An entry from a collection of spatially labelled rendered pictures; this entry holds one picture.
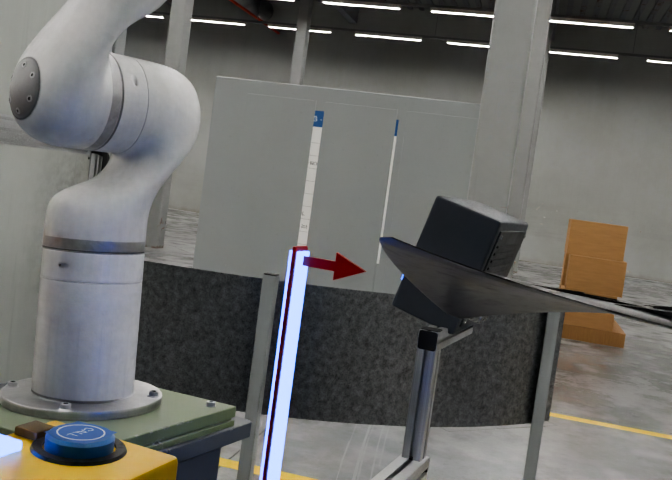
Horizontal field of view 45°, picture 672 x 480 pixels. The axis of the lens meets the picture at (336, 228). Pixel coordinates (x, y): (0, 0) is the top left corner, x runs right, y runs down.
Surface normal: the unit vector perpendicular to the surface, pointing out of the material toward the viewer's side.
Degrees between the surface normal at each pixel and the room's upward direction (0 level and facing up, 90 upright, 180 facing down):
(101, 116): 110
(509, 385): 90
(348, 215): 90
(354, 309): 90
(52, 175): 91
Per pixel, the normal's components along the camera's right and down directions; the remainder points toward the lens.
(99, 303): 0.42, 0.06
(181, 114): 0.73, 0.07
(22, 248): 0.91, 0.14
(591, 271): -0.25, 0.02
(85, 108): 0.61, 0.41
